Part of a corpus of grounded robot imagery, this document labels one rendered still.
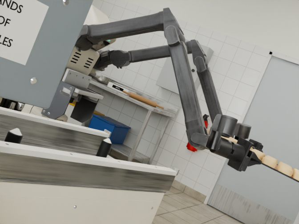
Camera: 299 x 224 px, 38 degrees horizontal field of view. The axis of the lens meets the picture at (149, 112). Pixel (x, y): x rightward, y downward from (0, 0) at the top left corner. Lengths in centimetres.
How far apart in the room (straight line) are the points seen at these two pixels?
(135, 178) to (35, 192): 32
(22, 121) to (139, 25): 61
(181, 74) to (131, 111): 460
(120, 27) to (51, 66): 109
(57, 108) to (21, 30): 132
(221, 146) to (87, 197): 53
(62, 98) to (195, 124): 64
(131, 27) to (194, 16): 442
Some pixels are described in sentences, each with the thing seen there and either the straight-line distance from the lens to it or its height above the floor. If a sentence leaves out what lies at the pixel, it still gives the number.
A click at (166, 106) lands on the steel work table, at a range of 576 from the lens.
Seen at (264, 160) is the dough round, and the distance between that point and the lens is 152.
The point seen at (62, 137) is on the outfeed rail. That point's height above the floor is 86.
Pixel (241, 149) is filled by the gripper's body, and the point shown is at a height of 103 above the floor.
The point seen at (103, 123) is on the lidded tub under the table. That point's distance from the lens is 549.
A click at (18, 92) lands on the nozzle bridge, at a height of 103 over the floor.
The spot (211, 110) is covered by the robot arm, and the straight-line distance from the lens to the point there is 198.
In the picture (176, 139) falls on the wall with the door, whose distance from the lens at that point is 574.
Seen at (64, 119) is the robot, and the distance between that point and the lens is 201.
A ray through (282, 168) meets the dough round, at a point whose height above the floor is 102.
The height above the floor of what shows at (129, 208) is 79.
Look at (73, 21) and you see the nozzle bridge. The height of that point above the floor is 113.
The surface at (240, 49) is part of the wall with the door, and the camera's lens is 569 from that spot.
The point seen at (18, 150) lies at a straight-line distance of 82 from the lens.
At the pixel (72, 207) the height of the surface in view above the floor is 79.
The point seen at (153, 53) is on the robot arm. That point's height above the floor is 125.
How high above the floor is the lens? 110
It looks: 3 degrees down
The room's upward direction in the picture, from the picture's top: 23 degrees clockwise
